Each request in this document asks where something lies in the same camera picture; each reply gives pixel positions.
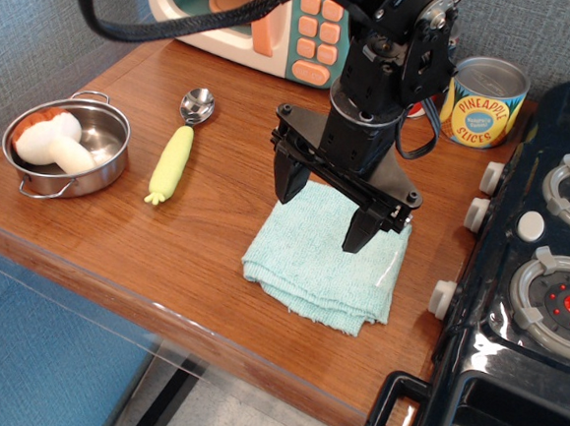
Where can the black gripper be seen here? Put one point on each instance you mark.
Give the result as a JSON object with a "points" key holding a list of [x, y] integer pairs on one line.
{"points": [[355, 152]]}

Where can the spoon with yellow-green handle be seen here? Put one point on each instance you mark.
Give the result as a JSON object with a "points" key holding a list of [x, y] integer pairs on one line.
{"points": [[196, 107]]}

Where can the small steel pot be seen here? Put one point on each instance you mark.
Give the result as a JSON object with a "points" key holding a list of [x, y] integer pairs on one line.
{"points": [[105, 134]]}

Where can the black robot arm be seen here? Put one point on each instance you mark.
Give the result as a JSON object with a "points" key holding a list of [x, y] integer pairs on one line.
{"points": [[381, 110]]}

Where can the light blue towel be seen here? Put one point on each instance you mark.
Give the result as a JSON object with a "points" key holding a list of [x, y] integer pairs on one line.
{"points": [[297, 259]]}

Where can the tomato sauce can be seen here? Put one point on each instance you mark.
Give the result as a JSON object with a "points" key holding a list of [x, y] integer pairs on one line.
{"points": [[417, 110]]}

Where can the white stove knob bottom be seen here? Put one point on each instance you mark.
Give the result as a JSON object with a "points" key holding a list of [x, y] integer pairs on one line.
{"points": [[441, 298]]}

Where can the white stove knob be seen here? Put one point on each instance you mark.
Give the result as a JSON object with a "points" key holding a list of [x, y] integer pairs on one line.
{"points": [[475, 214], [441, 298], [491, 177]]}

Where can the white stove knob middle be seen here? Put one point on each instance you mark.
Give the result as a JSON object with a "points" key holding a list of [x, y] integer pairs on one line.
{"points": [[475, 214]]}

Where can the toy microwave teal and cream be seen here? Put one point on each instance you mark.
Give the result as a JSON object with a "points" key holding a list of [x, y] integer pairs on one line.
{"points": [[305, 41]]}

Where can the white stove knob top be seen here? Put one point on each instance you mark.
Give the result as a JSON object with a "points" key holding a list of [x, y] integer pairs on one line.
{"points": [[491, 177]]}

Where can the pineapple slices can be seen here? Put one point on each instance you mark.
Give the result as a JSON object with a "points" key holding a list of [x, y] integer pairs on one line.
{"points": [[483, 102]]}

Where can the white stove button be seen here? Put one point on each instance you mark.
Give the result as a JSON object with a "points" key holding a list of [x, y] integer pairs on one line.
{"points": [[530, 226]]}

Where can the black toy stove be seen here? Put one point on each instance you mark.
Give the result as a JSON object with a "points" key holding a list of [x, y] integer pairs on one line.
{"points": [[503, 358]]}

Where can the white plush mushroom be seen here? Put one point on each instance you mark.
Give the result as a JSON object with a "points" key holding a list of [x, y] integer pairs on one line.
{"points": [[52, 135]]}

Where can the black oven door handle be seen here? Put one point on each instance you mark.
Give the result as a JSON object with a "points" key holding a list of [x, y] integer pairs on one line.
{"points": [[399, 384]]}

